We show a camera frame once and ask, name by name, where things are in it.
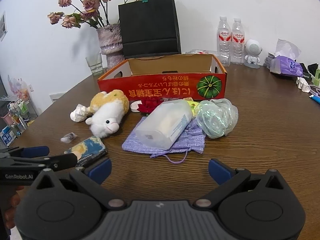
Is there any blue printed card pack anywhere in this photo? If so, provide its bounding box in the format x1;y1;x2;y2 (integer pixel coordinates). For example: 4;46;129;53
64;136;107;167

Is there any purple knit drawstring pouch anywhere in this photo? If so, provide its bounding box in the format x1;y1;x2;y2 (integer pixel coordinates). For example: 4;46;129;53
122;116;206;164

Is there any iridescent plastic bag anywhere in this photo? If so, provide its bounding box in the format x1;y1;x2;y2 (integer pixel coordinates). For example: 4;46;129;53
194;98;239;139

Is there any white and tan plush toy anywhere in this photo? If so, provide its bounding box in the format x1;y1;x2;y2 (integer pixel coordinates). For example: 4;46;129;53
85;89;129;139

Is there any translucent plastic container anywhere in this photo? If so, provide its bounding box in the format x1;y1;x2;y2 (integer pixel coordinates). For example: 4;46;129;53
135;99;193;150

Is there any red fabric rose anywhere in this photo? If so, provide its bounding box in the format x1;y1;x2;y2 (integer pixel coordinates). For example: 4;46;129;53
138;98;163;114

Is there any person's left hand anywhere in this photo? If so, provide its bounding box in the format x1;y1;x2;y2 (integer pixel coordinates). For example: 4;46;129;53
1;186;24;230

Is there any small clear candy wrapper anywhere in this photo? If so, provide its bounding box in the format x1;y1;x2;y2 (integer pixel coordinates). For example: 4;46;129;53
60;132;77;144

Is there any crumpled white tissue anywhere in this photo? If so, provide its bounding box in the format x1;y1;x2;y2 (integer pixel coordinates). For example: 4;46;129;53
70;104;91;122

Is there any white round cap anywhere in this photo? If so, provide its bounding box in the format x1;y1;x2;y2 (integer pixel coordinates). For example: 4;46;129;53
130;100;142;113

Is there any green tissue packet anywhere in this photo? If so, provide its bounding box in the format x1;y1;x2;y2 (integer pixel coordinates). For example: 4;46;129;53
183;98;199;112

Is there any clear drinking glass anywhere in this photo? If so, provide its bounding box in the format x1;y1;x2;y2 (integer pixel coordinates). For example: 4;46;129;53
86;52;104;76

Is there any red cardboard pumpkin box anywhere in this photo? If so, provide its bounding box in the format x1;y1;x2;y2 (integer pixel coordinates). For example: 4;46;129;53
98;54;227;101

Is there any blue pen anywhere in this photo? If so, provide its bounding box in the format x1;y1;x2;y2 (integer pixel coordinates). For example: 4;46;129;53
309;95;320;104

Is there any purple tissue pack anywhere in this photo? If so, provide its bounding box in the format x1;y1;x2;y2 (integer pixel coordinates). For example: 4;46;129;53
265;39;303;77

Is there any right clear water bottle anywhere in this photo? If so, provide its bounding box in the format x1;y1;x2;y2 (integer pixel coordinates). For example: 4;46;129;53
231;18;245;64

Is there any clear water bottle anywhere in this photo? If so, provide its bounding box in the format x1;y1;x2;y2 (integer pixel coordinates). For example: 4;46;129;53
217;16;232;66
231;18;245;64

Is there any purple ceramic vase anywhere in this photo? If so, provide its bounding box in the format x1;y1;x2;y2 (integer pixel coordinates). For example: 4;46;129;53
97;23;125;68

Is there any white robot figurine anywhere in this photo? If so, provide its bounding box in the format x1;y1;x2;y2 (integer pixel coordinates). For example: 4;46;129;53
244;39;263;69

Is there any left clear water bottle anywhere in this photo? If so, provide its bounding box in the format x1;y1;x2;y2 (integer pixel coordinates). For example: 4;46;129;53
217;16;232;66

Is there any dried pink flower bouquet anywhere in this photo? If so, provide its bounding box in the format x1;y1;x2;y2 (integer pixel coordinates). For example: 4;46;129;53
47;0;113;29

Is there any black paper shopping bag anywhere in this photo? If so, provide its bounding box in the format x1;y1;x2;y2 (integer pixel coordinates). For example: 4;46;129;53
118;0;181;59

